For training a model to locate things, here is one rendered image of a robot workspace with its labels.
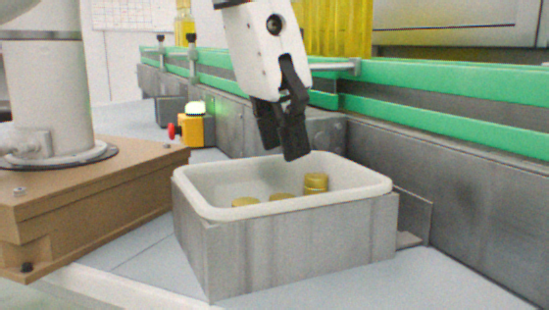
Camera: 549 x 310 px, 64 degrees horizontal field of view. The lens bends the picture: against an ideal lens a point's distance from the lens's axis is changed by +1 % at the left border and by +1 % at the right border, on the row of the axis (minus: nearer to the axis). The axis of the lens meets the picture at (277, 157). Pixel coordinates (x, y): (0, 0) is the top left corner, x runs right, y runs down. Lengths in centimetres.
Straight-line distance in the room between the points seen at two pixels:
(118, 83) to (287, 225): 620
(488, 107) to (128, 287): 42
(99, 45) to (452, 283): 624
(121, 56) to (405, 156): 612
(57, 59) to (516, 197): 54
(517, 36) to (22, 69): 64
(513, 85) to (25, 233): 50
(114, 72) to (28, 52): 596
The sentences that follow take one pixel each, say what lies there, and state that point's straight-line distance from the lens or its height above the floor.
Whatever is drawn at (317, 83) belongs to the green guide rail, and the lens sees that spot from 75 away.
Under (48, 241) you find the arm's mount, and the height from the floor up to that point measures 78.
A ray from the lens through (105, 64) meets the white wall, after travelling 655.
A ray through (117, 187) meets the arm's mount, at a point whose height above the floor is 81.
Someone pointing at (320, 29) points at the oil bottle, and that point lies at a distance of 81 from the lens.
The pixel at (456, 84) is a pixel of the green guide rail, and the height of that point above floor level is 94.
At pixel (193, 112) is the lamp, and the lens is 101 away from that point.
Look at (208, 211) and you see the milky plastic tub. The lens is 41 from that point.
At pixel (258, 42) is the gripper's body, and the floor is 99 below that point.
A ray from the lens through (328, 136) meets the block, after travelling 65.
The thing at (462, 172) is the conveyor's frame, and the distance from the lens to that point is 51.
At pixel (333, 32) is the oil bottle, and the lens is 77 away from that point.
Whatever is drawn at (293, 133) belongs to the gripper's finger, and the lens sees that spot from 46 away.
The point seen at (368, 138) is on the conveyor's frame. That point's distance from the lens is 63.
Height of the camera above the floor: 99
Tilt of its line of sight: 15 degrees down
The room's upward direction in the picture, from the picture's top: straight up
